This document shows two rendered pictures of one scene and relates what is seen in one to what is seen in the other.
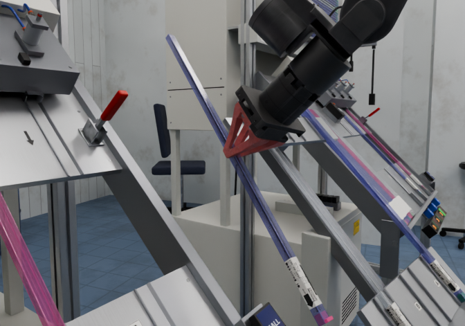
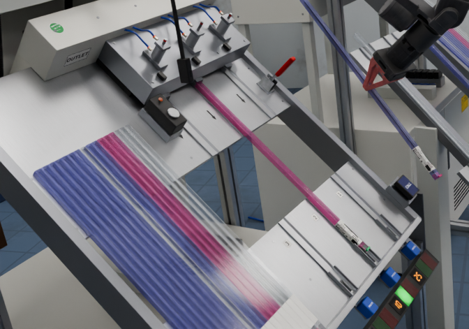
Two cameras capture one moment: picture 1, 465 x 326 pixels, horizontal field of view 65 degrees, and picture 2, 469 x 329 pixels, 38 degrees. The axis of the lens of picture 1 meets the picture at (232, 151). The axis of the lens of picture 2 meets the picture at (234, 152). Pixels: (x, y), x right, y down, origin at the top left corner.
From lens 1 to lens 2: 101 cm
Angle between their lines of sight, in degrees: 15
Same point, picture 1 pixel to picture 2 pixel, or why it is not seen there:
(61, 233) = (225, 155)
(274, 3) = (395, 6)
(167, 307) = (348, 184)
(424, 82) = not seen: outside the picture
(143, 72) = not seen: outside the picture
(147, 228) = (315, 142)
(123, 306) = (329, 184)
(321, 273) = (431, 154)
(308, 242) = (419, 133)
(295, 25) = (408, 18)
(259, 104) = (389, 60)
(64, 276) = (232, 186)
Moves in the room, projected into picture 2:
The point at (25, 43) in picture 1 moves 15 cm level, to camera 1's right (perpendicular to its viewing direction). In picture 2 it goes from (220, 34) to (289, 24)
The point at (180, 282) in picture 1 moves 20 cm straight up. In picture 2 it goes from (349, 170) to (340, 83)
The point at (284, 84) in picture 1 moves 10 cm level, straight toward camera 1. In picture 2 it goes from (403, 49) to (409, 61)
